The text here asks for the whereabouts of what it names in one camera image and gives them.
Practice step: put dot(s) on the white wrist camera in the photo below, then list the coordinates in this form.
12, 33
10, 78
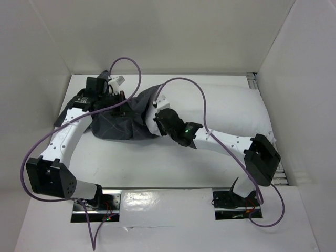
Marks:
161, 103
116, 82

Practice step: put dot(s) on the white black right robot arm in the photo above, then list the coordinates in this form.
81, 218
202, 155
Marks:
255, 155

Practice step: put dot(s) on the aluminium frame rail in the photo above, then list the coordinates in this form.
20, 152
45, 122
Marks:
280, 177

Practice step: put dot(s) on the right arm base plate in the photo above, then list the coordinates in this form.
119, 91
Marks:
229, 206

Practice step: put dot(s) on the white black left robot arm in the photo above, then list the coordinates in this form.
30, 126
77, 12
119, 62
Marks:
49, 174

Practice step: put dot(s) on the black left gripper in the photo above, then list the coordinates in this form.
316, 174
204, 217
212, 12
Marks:
123, 111

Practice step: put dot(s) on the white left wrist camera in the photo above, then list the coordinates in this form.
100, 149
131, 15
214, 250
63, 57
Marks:
116, 82

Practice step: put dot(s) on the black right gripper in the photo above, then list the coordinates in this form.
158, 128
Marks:
163, 118

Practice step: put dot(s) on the white pillow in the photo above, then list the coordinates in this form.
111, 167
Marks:
230, 109

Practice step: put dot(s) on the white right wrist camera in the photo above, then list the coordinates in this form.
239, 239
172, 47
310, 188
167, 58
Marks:
161, 103

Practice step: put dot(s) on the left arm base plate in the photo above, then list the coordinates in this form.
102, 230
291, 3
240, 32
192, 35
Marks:
108, 209

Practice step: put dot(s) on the dark grey checked pillowcase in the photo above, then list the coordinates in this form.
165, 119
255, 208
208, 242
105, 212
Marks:
107, 127

